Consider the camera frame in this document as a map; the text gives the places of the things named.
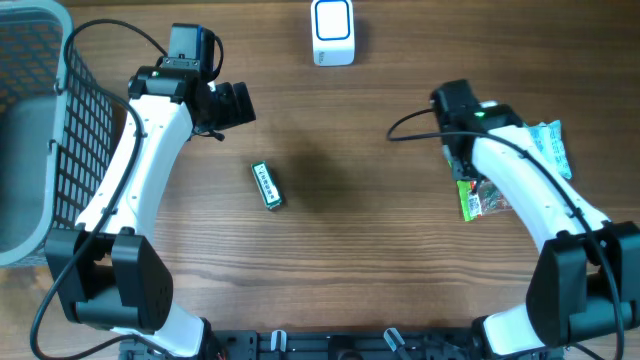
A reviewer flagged right black cable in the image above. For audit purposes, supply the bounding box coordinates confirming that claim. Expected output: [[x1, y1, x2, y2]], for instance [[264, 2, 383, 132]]
[[385, 107, 626, 360]]

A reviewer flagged grey plastic shopping basket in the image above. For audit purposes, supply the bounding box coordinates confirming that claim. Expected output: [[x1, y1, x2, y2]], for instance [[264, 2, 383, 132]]
[[1, 1, 116, 267]]

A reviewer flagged green snack bag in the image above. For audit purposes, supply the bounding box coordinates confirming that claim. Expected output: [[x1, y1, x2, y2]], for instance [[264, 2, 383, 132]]
[[456, 179, 512, 222]]

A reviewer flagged left black cable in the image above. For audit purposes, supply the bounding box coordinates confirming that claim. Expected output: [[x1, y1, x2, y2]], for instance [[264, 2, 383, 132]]
[[28, 17, 168, 360]]

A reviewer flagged dark green gum pack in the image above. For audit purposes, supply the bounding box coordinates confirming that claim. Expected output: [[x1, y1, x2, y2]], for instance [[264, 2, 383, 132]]
[[251, 161, 283, 210]]

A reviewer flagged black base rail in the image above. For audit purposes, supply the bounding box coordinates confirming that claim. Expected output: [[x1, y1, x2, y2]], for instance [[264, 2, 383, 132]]
[[118, 327, 565, 360]]

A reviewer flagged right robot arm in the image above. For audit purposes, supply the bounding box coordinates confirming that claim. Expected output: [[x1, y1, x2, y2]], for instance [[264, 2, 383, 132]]
[[430, 80, 639, 357]]

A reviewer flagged teal white snack packet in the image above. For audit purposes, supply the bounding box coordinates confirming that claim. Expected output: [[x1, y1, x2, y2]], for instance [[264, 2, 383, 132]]
[[526, 120, 573, 180]]

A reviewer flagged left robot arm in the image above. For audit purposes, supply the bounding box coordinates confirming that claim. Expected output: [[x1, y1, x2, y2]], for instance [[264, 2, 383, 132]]
[[45, 23, 255, 359]]

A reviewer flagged white barcode scanner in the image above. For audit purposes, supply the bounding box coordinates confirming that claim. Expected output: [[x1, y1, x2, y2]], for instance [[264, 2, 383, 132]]
[[310, 0, 355, 67]]

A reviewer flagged black cable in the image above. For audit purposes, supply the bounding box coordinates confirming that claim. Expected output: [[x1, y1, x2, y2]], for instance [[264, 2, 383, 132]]
[[28, 17, 168, 360], [385, 107, 626, 360]]

